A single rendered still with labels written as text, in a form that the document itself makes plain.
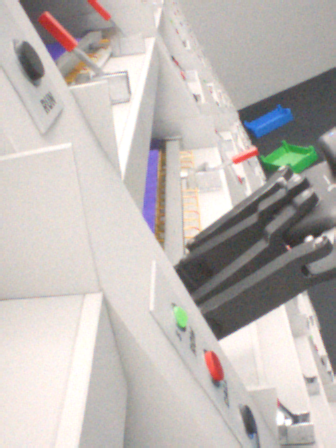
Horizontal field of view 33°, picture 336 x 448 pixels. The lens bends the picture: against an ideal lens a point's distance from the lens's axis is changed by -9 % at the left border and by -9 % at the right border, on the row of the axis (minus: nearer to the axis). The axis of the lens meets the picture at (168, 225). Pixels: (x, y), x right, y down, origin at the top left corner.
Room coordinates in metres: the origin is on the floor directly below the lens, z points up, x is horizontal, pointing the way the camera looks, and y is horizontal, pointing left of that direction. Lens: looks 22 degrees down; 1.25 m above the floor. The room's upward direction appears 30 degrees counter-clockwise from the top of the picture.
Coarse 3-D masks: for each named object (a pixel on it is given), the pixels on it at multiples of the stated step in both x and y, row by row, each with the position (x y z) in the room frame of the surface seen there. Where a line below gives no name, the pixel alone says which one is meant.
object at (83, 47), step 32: (96, 0) 0.71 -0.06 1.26; (64, 32) 0.44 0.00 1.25; (96, 32) 0.83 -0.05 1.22; (128, 32) 0.86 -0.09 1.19; (64, 64) 0.56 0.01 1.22; (96, 64) 0.45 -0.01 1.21; (128, 64) 0.62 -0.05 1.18; (96, 96) 0.26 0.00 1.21; (128, 96) 0.43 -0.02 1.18; (96, 128) 0.27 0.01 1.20; (128, 128) 0.36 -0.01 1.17; (128, 160) 0.30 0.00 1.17
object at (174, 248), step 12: (168, 144) 0.83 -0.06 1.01; (168, 156) 0.78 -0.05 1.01; (180, 156) 0.82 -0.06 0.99; (192, 156) 0.80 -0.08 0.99; (168, 168) 0.73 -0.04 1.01; (180, 168) 0.74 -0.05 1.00; (168, 180) 0.69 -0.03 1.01; (180, 180) 0.69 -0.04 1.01; (168, 192) 0.65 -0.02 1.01; (180, 192) 0.65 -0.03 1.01; (168, 204) 0.62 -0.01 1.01; (180, 204) 0.61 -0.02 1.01; (192, 204) 0.64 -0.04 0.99; (168, 216) 0.59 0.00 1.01; (180, 216) 0.59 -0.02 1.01; (168, 228) 0.56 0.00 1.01; (180, 228) 0.56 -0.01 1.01; (192, 228) 0.58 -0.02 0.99; (168, 240) 0.54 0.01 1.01; (180, 240) 0.53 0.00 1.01; (168, 252) 0.51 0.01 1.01; (180, 252) 0.51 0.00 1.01
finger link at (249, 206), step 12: (288, 168) 0.39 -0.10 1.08; (276, 180) 0.39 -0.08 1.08; (264, 192) 0.39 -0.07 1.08; (276, 192) 0.38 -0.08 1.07; (240, 204) 0.39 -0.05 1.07; (252, 204) 0.39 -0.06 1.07; (228, 216) 0.39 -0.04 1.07; (240, 216) 0.39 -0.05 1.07; (216, 228) 0.39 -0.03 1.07; (228, 228) 0.39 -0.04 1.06; (192, 240) 0.40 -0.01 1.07; (204, 240) 0.39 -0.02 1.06
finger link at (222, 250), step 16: (304, 176) 0.34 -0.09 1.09; (288, 192) 0.35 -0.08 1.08; (272, 208) 0.35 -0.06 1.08; (240, 224) 0.37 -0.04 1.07; (256, 224) 0.36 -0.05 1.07; (224, 240) 0.37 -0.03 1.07; (240, 240) 0.36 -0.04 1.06; (256, 240) 0.36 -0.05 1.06; (192, 256) 0.38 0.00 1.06; (208, 256) 0.37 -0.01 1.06; (224, 256) 0.37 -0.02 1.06; (240, 256) 0.36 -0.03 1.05; (208, 272) 0.38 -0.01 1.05
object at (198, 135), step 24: (168, 120) 0.87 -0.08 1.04; (192, 120) 0.86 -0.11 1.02; (192, 144) 0.86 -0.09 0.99; (216, 144) 0.85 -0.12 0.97; (216, 192) 0.68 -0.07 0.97; (192, 216) 0.63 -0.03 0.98; (216, 216) 0.62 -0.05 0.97; (240, 336) 0.39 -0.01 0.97; (240, 360) 0.36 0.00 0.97; (264, 384) 0.32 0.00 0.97; (264, 408) 0.27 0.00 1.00
